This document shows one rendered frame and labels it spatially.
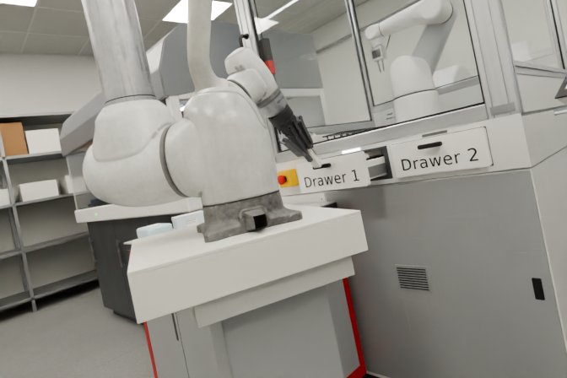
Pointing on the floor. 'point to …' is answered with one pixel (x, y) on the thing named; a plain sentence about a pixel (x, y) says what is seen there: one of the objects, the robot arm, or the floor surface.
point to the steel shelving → (35, 203)
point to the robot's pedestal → (278, 326)
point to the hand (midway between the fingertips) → (312, 159)
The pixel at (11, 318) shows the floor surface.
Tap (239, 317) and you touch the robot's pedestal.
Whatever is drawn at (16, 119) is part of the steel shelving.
